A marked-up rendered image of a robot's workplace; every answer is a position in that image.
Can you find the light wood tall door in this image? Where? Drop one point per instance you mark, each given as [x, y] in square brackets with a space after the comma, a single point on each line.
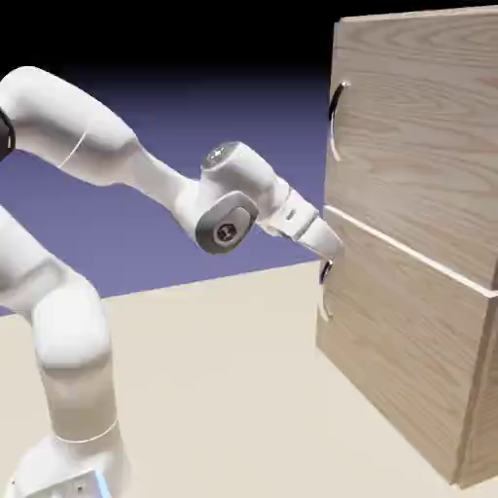
[408, 136]

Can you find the light wood cabinet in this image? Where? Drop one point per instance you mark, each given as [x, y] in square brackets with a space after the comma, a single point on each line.
[408, 233]

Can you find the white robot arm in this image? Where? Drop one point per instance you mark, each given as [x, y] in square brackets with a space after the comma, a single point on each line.
[97, 136]

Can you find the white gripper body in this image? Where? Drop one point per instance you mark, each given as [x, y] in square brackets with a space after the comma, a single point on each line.
[321, 235]

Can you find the light wood short door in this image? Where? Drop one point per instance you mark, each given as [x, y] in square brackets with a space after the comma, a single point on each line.
[397, 330]

